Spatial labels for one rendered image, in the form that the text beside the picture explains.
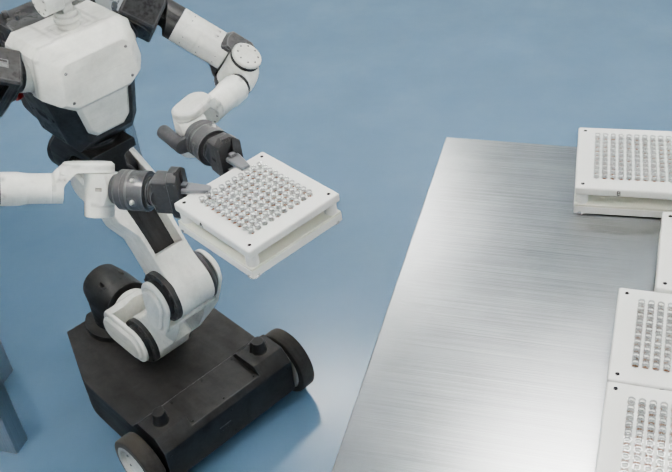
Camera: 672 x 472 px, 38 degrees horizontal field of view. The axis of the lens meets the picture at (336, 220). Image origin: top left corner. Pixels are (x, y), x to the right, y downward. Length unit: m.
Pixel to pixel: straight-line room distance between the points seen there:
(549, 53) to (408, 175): 1.12
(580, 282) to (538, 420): 0.38
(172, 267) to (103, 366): 0.60
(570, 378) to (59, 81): 1.29
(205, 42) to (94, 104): 0.32
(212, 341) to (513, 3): 2.74
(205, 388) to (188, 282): 0.43
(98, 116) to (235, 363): 0.87
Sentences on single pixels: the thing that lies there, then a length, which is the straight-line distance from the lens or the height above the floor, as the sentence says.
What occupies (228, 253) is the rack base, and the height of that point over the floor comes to 0.99.
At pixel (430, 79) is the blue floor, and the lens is 4.46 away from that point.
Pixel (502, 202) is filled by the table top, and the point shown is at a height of 0.85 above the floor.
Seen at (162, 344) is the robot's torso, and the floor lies 0.32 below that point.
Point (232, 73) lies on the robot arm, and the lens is 2.47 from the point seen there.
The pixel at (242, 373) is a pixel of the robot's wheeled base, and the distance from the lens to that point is 2.85.
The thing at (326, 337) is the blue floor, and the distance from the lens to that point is 3.18.
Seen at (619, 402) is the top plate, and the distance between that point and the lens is 1.76.
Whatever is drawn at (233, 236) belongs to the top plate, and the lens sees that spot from 1.95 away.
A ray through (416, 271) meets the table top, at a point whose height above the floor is 0.85.
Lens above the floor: 2.22
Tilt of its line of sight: 38 degrees down
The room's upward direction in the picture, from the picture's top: 7 degrees counter-clockwise
